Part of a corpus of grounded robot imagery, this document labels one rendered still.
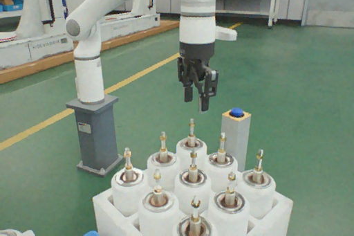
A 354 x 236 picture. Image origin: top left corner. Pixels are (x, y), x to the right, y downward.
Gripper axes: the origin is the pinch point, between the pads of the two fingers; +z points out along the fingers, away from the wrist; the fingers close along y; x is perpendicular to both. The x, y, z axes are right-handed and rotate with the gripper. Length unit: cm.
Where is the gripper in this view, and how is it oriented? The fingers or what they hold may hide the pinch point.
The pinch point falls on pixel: (195, 101)
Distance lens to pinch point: 64.9
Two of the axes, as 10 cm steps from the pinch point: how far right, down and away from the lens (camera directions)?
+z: 0.0, 9.2, 3.9
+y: 4.6, 3.5, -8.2
